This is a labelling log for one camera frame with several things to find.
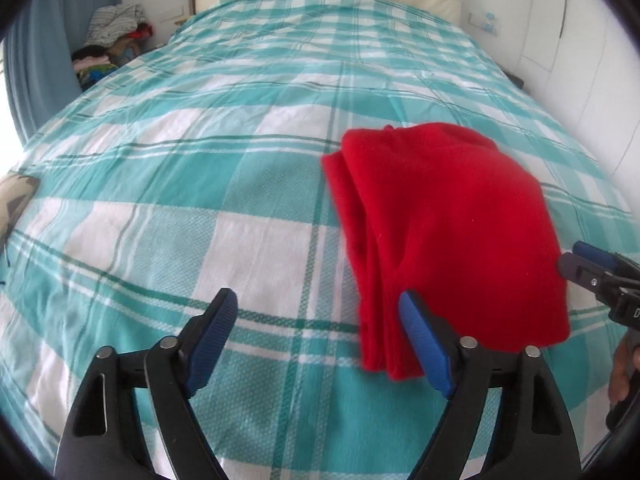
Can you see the white wardrobe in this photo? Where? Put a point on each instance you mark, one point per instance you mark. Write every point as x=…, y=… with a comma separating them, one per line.
x=585, y=35

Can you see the blue curtain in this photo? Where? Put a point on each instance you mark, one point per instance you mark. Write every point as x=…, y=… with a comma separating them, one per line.
x=45, y=35

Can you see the wall switch panel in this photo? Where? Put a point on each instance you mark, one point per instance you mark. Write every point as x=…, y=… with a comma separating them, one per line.
x=484, y=22

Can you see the pile of clothes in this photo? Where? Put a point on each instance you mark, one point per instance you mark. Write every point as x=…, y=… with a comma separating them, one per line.
x=112, y=25

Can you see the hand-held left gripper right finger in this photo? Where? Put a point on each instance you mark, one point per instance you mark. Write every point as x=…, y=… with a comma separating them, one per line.
x=427, y=340

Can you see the red knit garment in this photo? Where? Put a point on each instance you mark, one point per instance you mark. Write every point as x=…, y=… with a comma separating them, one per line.
x=450, y=220

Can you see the teal plaid blanket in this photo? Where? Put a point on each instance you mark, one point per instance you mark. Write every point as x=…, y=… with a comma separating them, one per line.
x=200, y=185

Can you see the patterned cream pillow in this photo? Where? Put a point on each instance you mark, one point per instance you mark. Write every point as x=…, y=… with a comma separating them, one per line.
x=15, y=200

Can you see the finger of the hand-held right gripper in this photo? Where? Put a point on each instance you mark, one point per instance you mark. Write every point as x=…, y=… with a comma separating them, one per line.
x=597, y=255
x=580, y=270

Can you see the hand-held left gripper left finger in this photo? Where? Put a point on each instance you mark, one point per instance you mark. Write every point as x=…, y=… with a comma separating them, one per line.
x=210, y=340

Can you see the person's right hand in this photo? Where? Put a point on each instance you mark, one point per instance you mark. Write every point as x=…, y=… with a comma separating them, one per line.
x=622, y=370

